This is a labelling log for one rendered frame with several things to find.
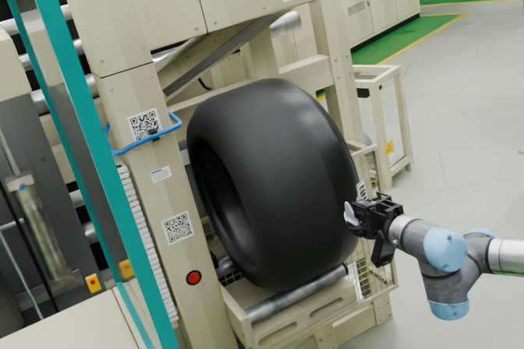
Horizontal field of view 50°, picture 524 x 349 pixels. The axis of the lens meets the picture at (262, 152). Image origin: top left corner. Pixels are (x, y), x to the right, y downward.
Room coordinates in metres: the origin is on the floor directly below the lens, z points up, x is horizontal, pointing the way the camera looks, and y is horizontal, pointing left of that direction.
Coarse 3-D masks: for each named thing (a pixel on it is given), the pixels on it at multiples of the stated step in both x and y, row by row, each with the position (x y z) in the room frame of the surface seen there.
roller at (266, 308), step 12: (324, 276) 1.38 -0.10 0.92; (336, 276) 1.39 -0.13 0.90; (300, 288) 1.35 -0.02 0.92; (312, 288) 1.36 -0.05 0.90; (264, 300) 1.33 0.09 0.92; (276, 300) 1.32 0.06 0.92; (288, 300) 1.33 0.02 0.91; (252, 312) 1.29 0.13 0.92; (264, 312) 1.30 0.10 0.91; (252, 324) 1.29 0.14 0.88
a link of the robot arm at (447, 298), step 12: (468, 264) 0.91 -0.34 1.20; (444, 276) 0.86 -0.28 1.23; (456, 276) 0.86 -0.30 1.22; (468, 276) 0.89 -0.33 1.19; (432, 288) 0.87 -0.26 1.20; (444, 288) 0.86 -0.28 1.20; (456, 288) 0.86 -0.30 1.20; (468, 288) 0.88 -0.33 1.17; (432, 300) 0.87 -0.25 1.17; (444, 300) 0.86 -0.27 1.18; (456, 300) 0.85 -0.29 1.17; (468, 300) 0.87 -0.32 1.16; (432, 312) 0.89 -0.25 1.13; (444, 312) 0.86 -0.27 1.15; (456, 312) 0.85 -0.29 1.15
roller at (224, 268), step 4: (224, 260) 1.59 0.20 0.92; (228, 260) 1.58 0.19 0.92; (220, 264) 1.57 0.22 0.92; (224, 264) 1.57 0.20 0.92; (228, 264) 1.57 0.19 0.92; (232, 264) 1.57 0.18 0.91; (220, 268) 1.56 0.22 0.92; (224, 268) 1.56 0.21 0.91; (228, 268) 1.56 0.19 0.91; (232, 268) 1.57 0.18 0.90; (236, 268) 1.57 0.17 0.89; (216, 272) 1.55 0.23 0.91; (220, 272) 1.55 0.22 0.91; (224, 272) 1.55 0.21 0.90; (228, 272) 1.56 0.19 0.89; (220, 276) 1.55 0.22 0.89
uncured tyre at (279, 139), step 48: (240, 96) 1.46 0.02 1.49; (288, 96) 1.43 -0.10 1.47; (192, 144) 1.58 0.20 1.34; (240, 144) 1.30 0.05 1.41; (288, 144) 1.29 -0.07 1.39; (336, 144) 1.32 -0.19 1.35; (240, 192) 1.28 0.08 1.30; (288, 192) 1.22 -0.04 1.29; (336, 192) 1.26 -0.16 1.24; (240, 240) 1.63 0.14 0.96; (288, 240) 1.20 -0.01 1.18; (336, 240) 1.26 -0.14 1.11; (288, 288) 1.29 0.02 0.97
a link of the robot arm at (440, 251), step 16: (416, 224) 0.93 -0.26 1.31; (432, 224) 0.91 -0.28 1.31; (400, 240) 0.94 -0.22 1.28; (416, 240) 0.90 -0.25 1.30; (432, 240) 0.87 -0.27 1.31; (448, 240) 0.85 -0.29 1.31; (464, 240) 0.86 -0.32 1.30; (416, 256) 0.89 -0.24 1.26; (432, 256) 0.85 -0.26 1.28; (448, 256) 0.84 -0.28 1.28; (464, 256) 0.85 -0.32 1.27; (432, 272) 0.87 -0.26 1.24; (448, 272) 0.86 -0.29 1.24
